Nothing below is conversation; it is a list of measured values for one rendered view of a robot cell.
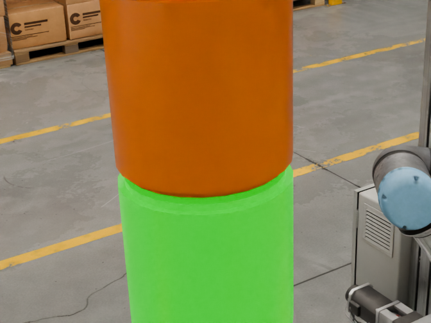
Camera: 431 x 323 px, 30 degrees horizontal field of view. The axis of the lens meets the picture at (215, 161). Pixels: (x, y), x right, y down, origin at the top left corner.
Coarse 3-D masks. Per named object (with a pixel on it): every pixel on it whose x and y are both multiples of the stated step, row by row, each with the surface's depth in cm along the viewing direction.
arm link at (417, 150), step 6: (384, 150) 175; (390, 150) 173; (396, 150) 181; (408, 150) 172; (414, 150) 174; (420, 150) 176; (426, 150) 177; (378, 156) 174; (420, 156) 173; (426, 156) 175; (426, 162) 174; (372, 168) 176; (372, 174) 175
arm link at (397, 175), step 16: (384, 160) 171; (400, 160) 167; (416, 160) 168; (384, 176) 165; (400, 176) 161; (416, 176) 161; (384, 192) 162; (400, 192) 161; (416, 192) 161; (384, 208) 163; (400, 208) 162; (416, 208) 162; (400, 224) 163; (416, 224) 163; (416, 240) 170
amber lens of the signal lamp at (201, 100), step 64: (128, 0) 19; (192, 0) 19; (256, 0) 19; (128, 64) 20; (192, 64) 19; (256, 64) 19; (128, 128) 21; (192, 128) 20; (256, 128) 20; (192, 192) 20
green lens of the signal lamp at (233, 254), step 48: (144, 192) 22; (288, 192) 22; (144, 240) 22; (192, 240) 21; (240, 240) 21; (288, 240) 23; (144, 288) 22; (192, 288) 22; (240, 288) 22; (288, 288) 23
